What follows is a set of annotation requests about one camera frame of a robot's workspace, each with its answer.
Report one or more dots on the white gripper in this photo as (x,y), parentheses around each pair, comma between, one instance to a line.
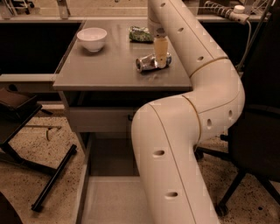
(157,30)

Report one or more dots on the crushed silver blue redbull can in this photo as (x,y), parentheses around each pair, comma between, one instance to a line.
(150,62)

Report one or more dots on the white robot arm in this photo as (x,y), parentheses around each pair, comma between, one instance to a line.
(165,131)

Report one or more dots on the crushed green can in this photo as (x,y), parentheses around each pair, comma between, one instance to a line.
(140,34)

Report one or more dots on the grey drawer cabinet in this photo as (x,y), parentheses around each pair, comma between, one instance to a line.
(109,78)

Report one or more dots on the open grey lower drawer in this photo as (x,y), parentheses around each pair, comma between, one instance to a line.
(110,190)

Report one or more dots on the white ceramic bowl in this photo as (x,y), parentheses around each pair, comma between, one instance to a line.
(92,39)

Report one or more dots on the white power strip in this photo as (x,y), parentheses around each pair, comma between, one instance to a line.
(236,14)

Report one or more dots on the black office chair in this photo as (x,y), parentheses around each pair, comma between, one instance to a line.
(254,140)

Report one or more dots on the brown box on stand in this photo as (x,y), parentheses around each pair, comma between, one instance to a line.
(15,105)

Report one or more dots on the closed drawer with black handle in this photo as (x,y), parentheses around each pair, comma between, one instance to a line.
(90,119)

